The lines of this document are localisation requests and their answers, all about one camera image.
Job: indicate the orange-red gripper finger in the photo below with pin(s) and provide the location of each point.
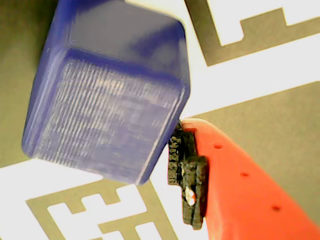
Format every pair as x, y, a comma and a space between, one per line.
237, 187

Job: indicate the blue cube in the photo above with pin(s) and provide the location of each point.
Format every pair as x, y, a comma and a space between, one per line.
100, 100

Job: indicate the black white marker checkerboard mat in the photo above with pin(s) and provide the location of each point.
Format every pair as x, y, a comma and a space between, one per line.
250, 75

